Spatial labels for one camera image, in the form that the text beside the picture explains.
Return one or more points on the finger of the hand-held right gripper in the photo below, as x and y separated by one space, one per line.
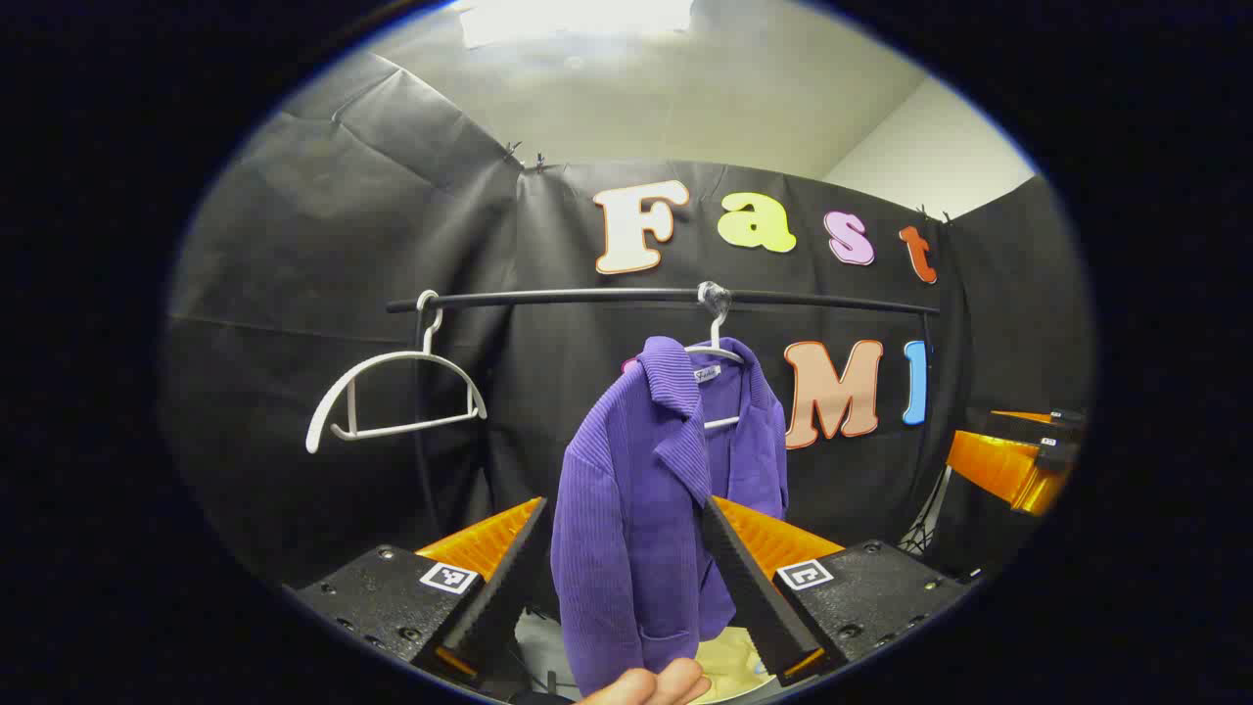
1062 419
998 468

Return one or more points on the white hanger with taped hook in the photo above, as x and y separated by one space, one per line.
718 328

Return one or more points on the purple ribbed jacket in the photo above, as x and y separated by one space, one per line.
626 509

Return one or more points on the cream laundry hamper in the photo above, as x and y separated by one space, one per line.
729 661

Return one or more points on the black clothes rack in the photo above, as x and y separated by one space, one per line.
587 296

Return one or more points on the white plastic hanger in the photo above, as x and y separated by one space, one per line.
421 354

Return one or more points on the black tripod stand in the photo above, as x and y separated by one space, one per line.
922 534

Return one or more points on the black backdrop cloth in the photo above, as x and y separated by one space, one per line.
294 245

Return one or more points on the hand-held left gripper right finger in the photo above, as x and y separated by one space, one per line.
749 587

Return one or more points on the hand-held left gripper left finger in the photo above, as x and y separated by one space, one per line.
504 597

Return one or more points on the ceiling light panel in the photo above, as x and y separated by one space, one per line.
578 20

